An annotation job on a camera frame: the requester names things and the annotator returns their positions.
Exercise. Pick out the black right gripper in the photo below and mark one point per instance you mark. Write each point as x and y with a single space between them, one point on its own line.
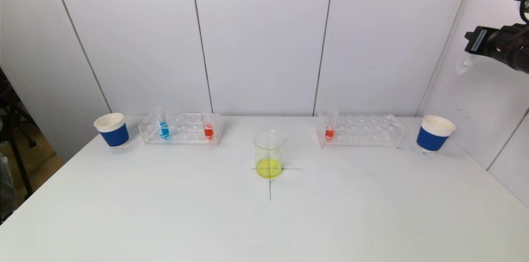
479 40

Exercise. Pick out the test tube with yellow pigment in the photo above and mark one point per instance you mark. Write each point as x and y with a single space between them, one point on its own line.
465 65

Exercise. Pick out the black and silver right robot arm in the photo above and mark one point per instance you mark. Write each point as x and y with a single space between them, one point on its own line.
516 51

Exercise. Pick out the clear acrylic test tube rack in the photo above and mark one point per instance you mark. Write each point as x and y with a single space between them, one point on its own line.
363 134
186 136

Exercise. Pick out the test tube with red pigment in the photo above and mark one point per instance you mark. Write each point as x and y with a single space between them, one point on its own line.
329 133
208 132

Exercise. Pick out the clear glass beaker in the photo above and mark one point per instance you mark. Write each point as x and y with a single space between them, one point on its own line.
269 167

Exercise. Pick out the test tube with blue pigment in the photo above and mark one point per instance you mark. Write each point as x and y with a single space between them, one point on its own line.
164 130

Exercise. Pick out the blue and white paper cup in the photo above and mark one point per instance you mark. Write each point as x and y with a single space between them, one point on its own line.
113 134
432 138

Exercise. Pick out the black tripod stand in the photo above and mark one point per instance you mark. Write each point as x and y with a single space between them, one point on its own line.
16 163

